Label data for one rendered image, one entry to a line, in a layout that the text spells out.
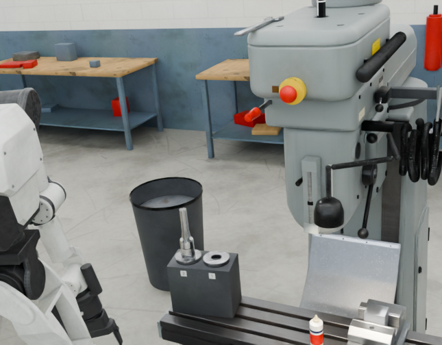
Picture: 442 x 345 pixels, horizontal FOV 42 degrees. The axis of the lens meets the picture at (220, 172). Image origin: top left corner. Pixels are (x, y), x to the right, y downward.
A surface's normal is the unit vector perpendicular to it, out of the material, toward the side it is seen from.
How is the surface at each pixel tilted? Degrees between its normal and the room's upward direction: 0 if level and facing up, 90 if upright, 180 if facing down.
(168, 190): 86
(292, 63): 90
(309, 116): 90
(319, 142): 90
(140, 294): 0
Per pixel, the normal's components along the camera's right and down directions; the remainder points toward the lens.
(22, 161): 0.99, -0.04
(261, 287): -0.08, -0.92
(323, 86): -0.35, 0.38
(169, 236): 0.11, 0.43
